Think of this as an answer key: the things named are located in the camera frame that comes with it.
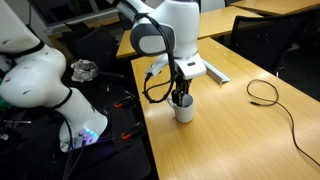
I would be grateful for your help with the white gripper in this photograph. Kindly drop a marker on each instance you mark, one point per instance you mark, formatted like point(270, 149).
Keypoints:
point(191, 66)

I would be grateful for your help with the white ceramic mug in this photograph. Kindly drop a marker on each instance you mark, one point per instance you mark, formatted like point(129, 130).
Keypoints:
point(184, 113)

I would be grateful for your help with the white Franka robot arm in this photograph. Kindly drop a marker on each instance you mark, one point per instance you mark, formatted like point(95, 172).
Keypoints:
point(30, 76)

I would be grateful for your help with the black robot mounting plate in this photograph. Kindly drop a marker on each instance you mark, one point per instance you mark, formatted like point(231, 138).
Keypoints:
point(116, 133)

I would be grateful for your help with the black mesh back chair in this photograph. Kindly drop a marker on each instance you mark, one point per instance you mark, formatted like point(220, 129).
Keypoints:
point(263, 36)

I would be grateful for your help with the crumpled grey cloth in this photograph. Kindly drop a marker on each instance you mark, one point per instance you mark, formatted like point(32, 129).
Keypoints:
point(83, 70)

